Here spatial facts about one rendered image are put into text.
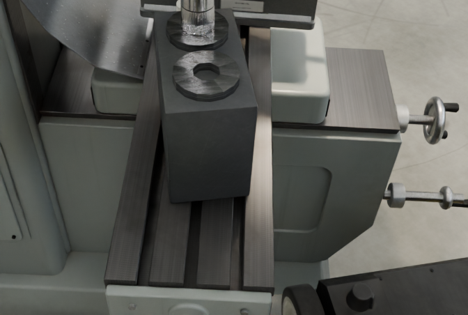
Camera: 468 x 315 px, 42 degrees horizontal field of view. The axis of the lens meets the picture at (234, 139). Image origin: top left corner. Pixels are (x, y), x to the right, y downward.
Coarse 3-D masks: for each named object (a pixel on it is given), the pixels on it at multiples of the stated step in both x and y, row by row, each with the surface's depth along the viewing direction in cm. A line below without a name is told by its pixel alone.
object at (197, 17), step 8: (184, 0) 83; (208, 0) 82; (184, 8) 84; (192, 8) 83; (200, 8) 83; (208, 8) 83; (184, 16) 85; (192, 16) 84; (200, 16) 84; (208, 16) 84; (184, 24) 86; (192, 24) 85; (200, 24) 85; (208, 24) 85; (192, 32) 86; (200, 32) 86; (208, 32) 86
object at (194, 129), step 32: (160, 32) 88; (224, 32) 87; (160, 64) 84; (192, 64) 82; (224, 64) 82; (160, 96) 92; (192, 96) 79; (224, 96) 79; (192, 128) 80; (224, 128) 81; (192, 160) 84; (224, 160) 85; (192, 192) 89; (224, 192) 90
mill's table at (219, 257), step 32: (256, 32) 120; (256, 64) 113; (256, 96) 107; (160, 128) 102; (256, 128) 102; (128, 160) 96; (160, 160) 100; (256, 160) 97; (128, 192) 92; (160, 192) 95; (256, 192) 93; (128, 224) 88; (160, 224) 88; (192, 224) 91; (224, 224) 88; (256, 224) 89; (128, 256) 84; (160, 256) 84; (192, 256) 87; (224, 256) 85; (256, 256) 85; (128, 288) 82; (160, 288) 82; (192, 288) 84; (224, 288) 82; (256, 288) 82
